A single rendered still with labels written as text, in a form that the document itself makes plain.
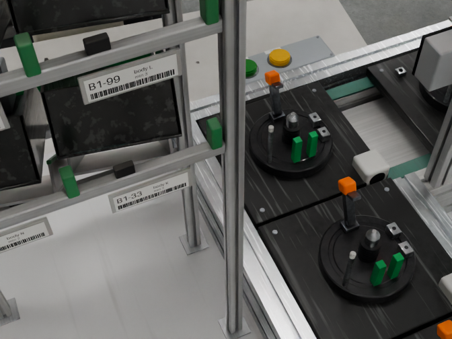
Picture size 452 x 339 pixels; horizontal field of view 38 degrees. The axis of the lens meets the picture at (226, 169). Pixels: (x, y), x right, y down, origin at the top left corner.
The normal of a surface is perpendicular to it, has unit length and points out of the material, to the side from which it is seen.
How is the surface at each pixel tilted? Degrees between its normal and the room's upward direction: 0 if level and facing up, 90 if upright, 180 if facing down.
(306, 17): 0
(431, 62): 90
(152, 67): 90
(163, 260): 0
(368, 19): 0
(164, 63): 90
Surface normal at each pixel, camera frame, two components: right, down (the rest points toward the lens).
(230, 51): 0.40, 0.72
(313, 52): -0.01, -0.62
